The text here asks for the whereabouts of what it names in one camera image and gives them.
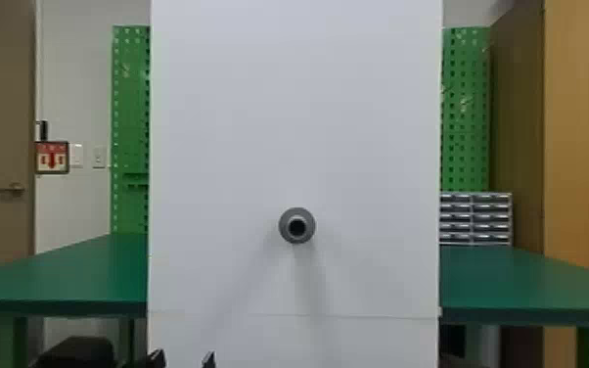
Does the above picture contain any wooden cupboard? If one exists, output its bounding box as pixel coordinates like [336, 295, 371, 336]
[488, 0, 589, 368]

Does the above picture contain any red wall sign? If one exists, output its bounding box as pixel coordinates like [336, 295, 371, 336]
[34, 140, 71, 175]

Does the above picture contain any white panel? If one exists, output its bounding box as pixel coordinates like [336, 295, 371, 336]
[146, 0, 444, 368]

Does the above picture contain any wooden door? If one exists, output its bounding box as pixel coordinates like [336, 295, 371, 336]
[0, 0, 37, 275]

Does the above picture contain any metal door handle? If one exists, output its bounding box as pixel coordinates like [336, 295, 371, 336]
[0, 182, 26, 199]

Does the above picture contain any white drawer cabinet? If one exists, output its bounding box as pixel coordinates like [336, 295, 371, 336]
[438, 191, 514, 247]

